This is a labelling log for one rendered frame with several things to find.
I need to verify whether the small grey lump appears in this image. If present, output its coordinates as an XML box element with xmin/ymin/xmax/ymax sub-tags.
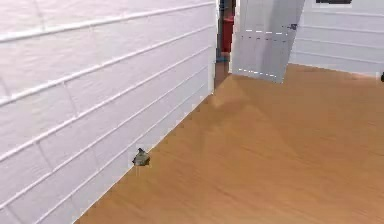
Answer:
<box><xmin>131</xmin><ymin>147</ymin><xmax>151</xmax><ymax>167</ymax></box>

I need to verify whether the red cabinet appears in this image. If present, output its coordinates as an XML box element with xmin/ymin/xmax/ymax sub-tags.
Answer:
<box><xmin>221</xmin><ymin>15</ymin><xmax>235</xmax><ymax>54</ymax></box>

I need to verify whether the white room door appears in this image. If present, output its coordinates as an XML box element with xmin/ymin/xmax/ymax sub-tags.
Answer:
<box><xmin>231</xmin><ymin>0</ymin><xmax>306</xmax><ymax>84</ymax></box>

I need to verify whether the dark framed picture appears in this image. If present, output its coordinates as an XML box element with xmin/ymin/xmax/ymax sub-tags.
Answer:
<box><xmin>312</xmin><ymin>0</ymin><xmax>354</xmax><ymax>8</ymax></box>

